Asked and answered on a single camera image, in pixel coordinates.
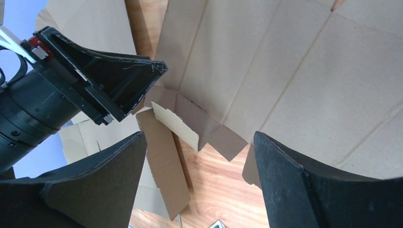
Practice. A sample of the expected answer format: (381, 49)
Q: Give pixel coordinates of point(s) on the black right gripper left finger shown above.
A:
(97, 191)

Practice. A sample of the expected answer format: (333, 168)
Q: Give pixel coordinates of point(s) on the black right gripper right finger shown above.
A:
(318, 192)

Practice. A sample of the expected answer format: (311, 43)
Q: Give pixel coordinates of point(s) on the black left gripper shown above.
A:
(105, 86)

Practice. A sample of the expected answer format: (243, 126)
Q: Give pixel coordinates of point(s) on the brown cardboard box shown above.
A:
(322, 77)

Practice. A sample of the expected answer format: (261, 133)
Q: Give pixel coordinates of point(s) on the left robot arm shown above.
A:
(30, 110)

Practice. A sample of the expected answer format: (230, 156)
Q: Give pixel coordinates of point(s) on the flat brown cardboard sheet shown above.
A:
(109, 25)

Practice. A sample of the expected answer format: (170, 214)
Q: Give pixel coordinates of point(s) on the small white sachet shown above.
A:
(217, 224)

